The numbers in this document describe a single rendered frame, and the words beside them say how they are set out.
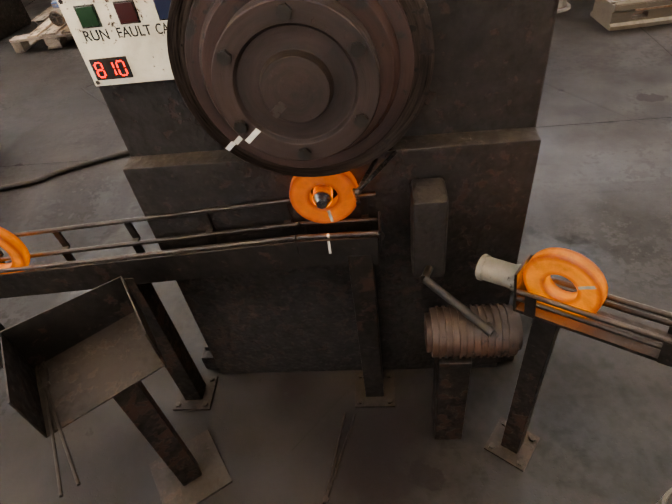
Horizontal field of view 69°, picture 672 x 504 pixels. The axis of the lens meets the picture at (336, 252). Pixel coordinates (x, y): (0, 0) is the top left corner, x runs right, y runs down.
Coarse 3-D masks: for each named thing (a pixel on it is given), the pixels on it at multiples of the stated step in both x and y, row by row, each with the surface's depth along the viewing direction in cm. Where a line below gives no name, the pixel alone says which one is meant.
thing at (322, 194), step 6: (318, 186) 108; (324, 186) 108; (318, 192) 107; (324, 192) 107; (330, 192) 108; (312, 198) 108; (318, 198) 106; (324, 198) 106; (330, 198) 107; (318, 204) 107; (324, 204) 107
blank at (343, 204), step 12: (300, 180) 107; (312, 180) 107; (324, 180) 107; (336, 180) 107; (348, 180) 107; (300, 192) 110; (348, 192) 109; (300, 204) 112; (312, 204) 112; (336, 204) 112; (348, 204) 111; (312, 216) 114; (324, 216) 114; (336, 216) 114
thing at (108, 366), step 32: (96, 288) 110; (128, 288) 114; (32, 320) 106; (64, 320) 110; (96, 320) 114; (128, 320) 117; (32, 352) 110; (64, 352) 114; (96, 352) 112; (128, 352) 110; (32, 384) 106; (64, 384) 108; (96, 384) 106; (128, 384) 104; (32, 416) 97; (64, 416) 102; (128, 416) 119; (160, 416) 125; (160, 448) 132; (192, 448) 156; (160, 480) 149; (192, 480) 148; (224, 480) 147
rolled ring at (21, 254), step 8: (0, 232) 124; (8, 232) 126; (0, 240) 124; (8, 240) 125; (16, 240) 127; (8, 248) 126; (16, 248) 127; (24, 248) 129; (16, 256) 128; (24, 256) 129; (0, 264) 134; (8, 264) 134; (16, 264) 130; (24, 264) 130
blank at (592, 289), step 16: (544, 256) 95; (560, 256) 93; (576, 256) 92; (528, 272) 100; (544, 272) 97; (560, 272) 95; (576, 272) 92; (592, 272) 91; (528, 288) 103; (544, 288) 100; (560, 288) 101; (576, 288) 94; (592, 288) 92; (576, 304) 97; (592, 304) 94
